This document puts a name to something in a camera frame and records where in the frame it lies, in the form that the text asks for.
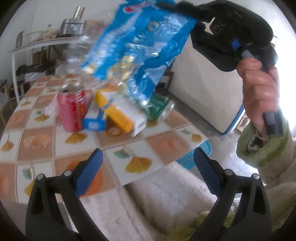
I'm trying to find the blue snack bag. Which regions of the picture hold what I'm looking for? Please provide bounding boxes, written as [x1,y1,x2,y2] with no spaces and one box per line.
[81,1,196,103]

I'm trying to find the green plastic bottle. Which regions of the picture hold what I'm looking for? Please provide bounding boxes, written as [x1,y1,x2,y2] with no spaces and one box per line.
[138,93,175,121]

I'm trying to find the blue white small box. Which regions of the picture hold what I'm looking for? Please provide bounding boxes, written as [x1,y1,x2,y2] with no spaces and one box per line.
[83,102,106,132]

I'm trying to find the red drink can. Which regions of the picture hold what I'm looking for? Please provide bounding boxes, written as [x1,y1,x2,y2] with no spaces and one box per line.
[57,82,86,132]

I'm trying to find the white yellow medicine box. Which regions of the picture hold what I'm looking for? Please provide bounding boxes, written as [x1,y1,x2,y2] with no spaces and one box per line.
[94,88,147,137]

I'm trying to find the clear plastic container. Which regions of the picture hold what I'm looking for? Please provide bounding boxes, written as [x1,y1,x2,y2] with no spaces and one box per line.
[63,11,115,74]

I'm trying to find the person's right hand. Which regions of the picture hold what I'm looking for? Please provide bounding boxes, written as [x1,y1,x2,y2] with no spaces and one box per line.
[237,58,280,139]

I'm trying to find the green fluffy sleeve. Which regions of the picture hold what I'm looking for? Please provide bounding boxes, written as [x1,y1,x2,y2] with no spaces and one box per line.
[166,124,295,240]

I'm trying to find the white mattress blue edge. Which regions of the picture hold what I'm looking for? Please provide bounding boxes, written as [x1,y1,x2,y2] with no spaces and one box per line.
[169,39,244,135]

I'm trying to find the patterned tablecloth table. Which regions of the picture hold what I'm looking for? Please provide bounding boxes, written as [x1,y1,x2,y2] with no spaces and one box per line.
[1,75,207,204]

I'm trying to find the blue waste basket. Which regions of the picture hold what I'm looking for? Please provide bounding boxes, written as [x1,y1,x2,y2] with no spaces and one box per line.
[176,141,212,170]

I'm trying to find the steel rice cooker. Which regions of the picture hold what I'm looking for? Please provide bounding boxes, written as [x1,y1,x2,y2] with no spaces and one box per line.
[58,19,86,38]

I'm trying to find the white side table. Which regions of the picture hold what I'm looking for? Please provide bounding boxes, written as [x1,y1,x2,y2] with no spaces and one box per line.
[10,37,79,104]

